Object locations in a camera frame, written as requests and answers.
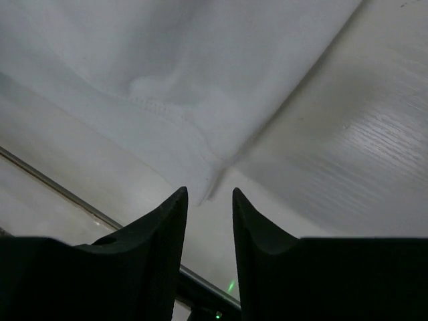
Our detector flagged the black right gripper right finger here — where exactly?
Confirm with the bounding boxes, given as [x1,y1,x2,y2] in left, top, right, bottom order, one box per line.
[232,189,427,320]

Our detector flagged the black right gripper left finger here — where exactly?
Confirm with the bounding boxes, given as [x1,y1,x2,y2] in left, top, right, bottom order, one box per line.
[1,187,188,320]

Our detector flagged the white skirt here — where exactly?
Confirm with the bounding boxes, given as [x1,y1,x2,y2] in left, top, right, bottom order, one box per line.
[1,1,359,203]

